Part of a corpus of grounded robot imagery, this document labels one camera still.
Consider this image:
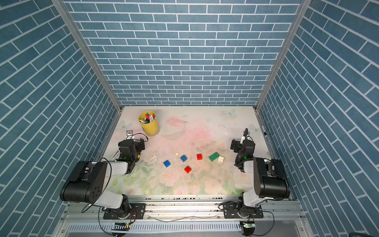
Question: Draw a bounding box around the white lego brick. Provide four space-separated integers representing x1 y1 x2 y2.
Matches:
217 156 225 164

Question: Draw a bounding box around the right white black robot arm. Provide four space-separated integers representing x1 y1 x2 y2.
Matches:
231 136 290 210

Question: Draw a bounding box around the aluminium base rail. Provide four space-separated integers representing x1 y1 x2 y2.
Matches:
54 196 311 237

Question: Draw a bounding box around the blue lego brick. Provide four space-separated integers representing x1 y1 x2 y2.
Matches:
163 160 171 167
180 155 188 162

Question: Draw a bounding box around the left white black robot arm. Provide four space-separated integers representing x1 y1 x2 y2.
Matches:
60 135 148 215

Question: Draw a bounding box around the green lego brick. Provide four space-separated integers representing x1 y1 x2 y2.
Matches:
209 152 220 162

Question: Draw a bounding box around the yellow pen cup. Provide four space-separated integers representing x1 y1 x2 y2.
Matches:
138 111 159 136

